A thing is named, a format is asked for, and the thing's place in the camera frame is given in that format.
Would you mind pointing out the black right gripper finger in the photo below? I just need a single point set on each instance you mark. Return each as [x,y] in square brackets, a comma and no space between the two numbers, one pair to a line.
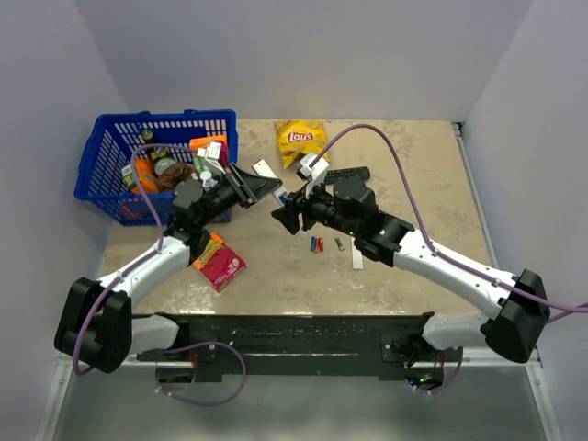
[289,217]
[295,201]

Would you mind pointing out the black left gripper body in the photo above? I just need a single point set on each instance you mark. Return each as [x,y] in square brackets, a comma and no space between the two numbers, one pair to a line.
[221,198]

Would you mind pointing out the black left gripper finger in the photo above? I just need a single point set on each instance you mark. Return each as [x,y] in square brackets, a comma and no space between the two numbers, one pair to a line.
[237,176]
[248,194]

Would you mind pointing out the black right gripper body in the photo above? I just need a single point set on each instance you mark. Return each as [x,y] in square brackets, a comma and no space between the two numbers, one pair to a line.
[319,207]

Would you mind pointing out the white remote control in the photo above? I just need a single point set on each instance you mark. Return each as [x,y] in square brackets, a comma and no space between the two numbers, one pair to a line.
[262,169]

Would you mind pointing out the white remote battery cover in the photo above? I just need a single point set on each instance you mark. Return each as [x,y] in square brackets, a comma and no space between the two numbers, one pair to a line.
[357,258]

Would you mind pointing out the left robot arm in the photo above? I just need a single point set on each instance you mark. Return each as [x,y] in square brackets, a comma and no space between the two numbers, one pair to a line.
[97,326]

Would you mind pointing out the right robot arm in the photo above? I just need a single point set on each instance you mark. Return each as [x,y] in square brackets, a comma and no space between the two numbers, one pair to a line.
[511,313]

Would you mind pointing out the black TV remote control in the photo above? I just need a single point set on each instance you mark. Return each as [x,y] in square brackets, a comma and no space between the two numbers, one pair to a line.
[361,172]

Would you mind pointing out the small white-capped bottle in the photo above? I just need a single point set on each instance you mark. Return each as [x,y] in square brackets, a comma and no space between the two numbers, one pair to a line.
[207,180]

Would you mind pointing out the black AAA battery near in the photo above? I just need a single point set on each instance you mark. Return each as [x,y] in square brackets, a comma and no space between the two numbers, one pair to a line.
[339,244]

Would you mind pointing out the brown round package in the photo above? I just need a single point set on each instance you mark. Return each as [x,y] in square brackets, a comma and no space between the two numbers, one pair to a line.
[174,175]

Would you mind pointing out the pink orange candy box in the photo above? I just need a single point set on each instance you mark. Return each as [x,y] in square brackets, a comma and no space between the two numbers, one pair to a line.
[219,264]

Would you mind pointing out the orange green snack box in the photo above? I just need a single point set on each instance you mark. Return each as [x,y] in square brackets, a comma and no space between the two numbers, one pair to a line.
[206,142]

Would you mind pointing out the yellow Lays chips bag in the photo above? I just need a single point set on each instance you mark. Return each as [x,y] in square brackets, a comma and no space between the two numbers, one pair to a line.
[296,138]

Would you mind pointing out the orange juice carton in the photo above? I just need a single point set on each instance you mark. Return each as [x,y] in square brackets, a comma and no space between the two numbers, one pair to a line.
[141,174]

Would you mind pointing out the dark glass bottle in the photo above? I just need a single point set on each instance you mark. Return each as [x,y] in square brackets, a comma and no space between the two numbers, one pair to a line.
[158,156]

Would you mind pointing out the blue plastic shopping basket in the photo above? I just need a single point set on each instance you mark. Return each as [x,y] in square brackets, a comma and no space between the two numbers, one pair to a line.
[115,137]

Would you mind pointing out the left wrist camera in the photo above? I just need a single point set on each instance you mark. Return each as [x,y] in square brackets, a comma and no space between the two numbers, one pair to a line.
[212,158]

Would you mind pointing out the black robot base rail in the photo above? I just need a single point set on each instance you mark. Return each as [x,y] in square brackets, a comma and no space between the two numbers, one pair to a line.
[385,347]

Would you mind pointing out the aluminium frame rail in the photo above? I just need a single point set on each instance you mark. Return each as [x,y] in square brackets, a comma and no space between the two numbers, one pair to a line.
[535,367]

